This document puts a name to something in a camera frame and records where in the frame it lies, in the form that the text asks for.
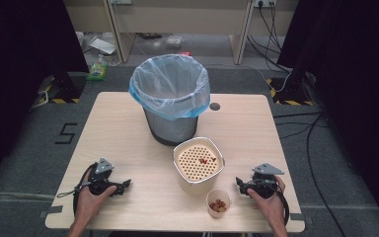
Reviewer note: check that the black stand base striped tape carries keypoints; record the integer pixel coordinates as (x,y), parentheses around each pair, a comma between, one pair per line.
(291,92)
(64,89)

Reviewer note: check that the blue plastic trash bag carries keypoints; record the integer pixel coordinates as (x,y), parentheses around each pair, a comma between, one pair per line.
(169,85)

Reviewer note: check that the dark round table grommet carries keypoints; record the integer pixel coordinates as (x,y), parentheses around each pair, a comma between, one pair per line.
(214,106)

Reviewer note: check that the small beige cup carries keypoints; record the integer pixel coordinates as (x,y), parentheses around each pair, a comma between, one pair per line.
(212,215)

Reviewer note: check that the clear plastic box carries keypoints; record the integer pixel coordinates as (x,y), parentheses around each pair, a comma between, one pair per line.
(174,40)

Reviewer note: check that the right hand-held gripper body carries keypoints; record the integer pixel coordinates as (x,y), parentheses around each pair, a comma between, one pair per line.
(264,179)

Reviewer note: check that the grey metal trash can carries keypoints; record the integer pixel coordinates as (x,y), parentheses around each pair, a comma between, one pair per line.
(172,130)

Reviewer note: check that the small red object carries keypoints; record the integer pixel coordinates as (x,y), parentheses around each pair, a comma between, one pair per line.
(185,53)

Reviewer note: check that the black tape floor marking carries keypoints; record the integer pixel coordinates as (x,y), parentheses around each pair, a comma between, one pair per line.
(66,133)

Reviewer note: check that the person's left hand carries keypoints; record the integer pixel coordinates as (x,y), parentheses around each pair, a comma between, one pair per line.
(89,200)

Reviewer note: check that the red-brown food scraps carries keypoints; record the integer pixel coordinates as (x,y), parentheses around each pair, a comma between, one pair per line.
(204,161)

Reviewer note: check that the beige strainer container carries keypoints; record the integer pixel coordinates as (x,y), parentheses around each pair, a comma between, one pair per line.
(194,184)

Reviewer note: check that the white wall socket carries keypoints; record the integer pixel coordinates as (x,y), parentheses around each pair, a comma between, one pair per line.
(265,2)

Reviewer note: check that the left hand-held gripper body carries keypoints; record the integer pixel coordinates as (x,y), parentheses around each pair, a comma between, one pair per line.
(102,177)

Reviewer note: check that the green packet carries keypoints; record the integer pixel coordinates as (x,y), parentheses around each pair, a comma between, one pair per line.
(96,70)

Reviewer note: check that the person's right hand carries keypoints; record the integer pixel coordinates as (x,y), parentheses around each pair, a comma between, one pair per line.
(269,205)

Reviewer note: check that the white paper sheet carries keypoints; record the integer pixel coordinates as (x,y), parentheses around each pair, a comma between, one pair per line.
(102,45)

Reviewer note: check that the black curtain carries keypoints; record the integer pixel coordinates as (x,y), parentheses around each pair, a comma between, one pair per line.
(16,82)
(358,82)

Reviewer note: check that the light wooden desk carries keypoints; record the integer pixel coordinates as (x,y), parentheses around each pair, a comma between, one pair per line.
(184,19)

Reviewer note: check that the brown nut shells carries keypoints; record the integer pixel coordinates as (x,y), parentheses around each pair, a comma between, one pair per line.
(218,206)

